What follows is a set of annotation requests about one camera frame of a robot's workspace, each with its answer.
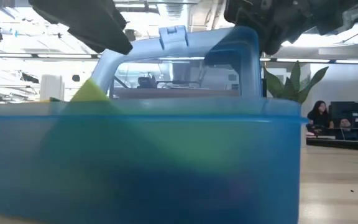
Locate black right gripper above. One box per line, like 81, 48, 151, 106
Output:
224, 0, 344, 55

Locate green snake plant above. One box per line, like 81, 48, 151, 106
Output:
262, 60, 329, 105

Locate wooden shelf riser black legs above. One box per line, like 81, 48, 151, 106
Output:
110, 74, 241, 100

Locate rig crossbar with light strips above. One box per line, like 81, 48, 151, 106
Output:
0, 52, 358, 65

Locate white pillar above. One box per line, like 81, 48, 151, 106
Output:
39, 74, 65, 101

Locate person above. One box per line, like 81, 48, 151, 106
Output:
306, 100, 335, 130
339, 117, 356, 131

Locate blue plastic pencil case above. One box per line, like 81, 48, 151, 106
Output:
0, 24, 309, 224

